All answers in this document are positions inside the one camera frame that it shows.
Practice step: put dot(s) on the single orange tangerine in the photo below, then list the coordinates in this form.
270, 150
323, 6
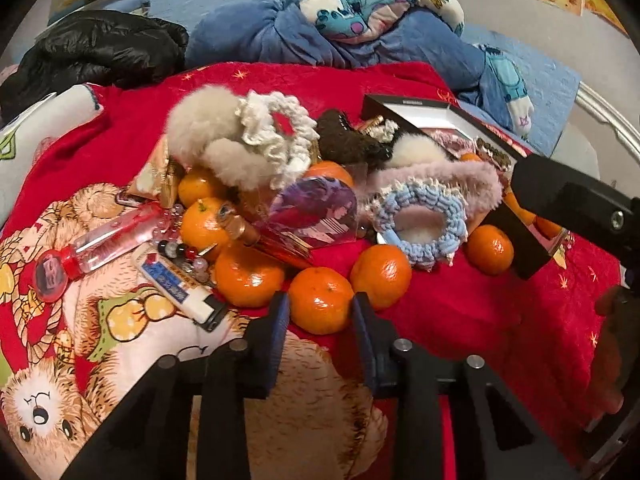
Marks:
470, 157
320, 300

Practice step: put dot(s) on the white bed frame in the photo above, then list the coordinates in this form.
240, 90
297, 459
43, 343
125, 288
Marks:
600, 102

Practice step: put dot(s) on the cream ruffled scrunchie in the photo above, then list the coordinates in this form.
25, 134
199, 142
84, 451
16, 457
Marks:
295, 155

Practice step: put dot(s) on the blue bed sheet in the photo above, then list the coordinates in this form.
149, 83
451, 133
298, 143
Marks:
540, 75

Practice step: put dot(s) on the gold lipstick tube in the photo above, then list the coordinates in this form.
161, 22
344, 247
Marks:
169, 187

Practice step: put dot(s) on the dark brown hair clip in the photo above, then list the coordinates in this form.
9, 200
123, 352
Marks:
350, 142

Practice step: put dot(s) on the black puffer jacket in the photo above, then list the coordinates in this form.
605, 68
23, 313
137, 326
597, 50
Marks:
100, 50

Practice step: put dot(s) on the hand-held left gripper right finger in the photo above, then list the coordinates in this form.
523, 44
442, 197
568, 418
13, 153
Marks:
364, 340

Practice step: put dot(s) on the bronze cosmetic tube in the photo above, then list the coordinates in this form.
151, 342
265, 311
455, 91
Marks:
240, 225

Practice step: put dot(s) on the blue cartoon print quilt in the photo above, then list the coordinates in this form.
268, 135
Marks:
400, 40

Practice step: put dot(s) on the red bear print blanket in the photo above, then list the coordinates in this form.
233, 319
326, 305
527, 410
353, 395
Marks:
450, 340

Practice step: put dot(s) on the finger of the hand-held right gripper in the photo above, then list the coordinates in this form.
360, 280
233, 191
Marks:
565, 195

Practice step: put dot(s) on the purple printed acrylic card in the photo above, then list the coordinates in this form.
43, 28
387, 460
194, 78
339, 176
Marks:
315, 210

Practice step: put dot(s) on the cream fluffy scrunchie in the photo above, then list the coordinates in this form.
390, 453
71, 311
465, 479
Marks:
420, 152

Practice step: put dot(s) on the person's right hand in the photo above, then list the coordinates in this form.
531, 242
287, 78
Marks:
607, 360

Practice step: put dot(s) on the orange red slim box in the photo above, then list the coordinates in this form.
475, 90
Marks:
285, 251

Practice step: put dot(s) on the white cartoon print blanket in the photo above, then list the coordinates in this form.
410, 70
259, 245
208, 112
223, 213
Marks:
30, 130

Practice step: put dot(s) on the pink fluffy scrunchie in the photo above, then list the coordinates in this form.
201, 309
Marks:
450, 177

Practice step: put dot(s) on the white blue print lighter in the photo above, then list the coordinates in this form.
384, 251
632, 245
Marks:
177, 290

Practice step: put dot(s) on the brown ruffled scrunchie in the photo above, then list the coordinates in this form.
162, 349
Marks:
494, 152

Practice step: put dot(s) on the tan triangular snack packet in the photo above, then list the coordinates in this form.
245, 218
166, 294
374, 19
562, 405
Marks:
150, 175

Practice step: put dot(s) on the beige fluffy scrunchie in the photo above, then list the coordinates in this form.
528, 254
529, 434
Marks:
210, 130

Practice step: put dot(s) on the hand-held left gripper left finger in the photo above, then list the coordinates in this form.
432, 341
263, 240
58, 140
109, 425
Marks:
279, 330

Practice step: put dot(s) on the pile of tangerines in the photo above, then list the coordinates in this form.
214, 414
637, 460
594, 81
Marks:
247, 275

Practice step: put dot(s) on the blue crochet scrunchie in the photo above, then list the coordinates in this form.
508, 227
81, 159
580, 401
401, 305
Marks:
425, 247

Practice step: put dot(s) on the red round badge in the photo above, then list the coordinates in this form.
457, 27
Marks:
50, 275

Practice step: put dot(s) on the black shallow cardboard box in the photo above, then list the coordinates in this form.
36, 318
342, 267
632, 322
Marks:
520, 255

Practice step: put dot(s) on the yellow wall certificate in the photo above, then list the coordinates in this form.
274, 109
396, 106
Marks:
607, 5

